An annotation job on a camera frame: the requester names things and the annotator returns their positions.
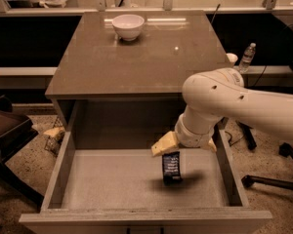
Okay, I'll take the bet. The black table leg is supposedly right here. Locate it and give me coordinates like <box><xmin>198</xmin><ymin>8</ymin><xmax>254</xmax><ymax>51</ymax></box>
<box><xmin>237</xmin><ymin>122</ymin><xmax>257</xmax><ymax>150</ymax></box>

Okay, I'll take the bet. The wire basket with paper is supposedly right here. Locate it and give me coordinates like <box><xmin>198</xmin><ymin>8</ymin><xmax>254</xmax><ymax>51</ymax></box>
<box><xmin>44</xmin><ymin>118</ymin><xmax>65</xmax><ymax>156</ymax></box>

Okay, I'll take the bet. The clear plastic water bottle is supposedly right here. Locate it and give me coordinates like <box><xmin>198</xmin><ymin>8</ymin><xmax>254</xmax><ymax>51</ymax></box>
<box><xmin>238</xmin><ymin>43</ymin><xmax>256</xmax><ymax>73</ymax></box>

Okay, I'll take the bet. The open grey top drawer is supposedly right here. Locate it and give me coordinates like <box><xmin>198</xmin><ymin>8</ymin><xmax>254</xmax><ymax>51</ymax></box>
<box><xmin>20</xmin><ymin>128</ymin><xmax>272</xmax><ymax>234</ymax></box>

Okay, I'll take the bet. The white ceramic bowl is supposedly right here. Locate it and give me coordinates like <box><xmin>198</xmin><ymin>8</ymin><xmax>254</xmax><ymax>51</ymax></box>
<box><xmin>112</xmin><ymin>15</ymin><xmax>145</xmax><ymax>41</ymax></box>

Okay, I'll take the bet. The small white paper cup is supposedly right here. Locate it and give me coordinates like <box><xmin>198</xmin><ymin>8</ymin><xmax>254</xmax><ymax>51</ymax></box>
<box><xmin>227</xmin><ymin>53</ymin><xmax>238</xmax><ymax>66</ymax></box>

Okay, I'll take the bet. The black office chair base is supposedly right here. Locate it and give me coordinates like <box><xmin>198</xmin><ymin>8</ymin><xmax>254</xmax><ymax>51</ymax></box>
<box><xmin>241</xmin><ymin>143</ymin><xmax>293</xmax><ymax>191</ymax></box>

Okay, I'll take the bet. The grey cabinet with glossy top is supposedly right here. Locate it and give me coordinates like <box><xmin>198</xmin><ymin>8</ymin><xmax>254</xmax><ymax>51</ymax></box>
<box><xmin>46</xmin><ymin>11</ymin><xmax>230</xmax><ymax>149</ymax></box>

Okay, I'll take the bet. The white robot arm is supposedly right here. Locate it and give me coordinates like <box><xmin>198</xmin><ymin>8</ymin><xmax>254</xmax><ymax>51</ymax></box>
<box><xmin>151</xmin><ymin>68</ymin><xmax>293</xmax><ymax>156</ymax></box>

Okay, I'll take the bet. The dark brown chair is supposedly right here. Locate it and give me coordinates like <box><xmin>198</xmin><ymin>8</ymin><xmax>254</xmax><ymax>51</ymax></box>
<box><xmin>0</xmin><ymin>96</ymin><xmax>44</xmax><ymax>208</ymax></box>

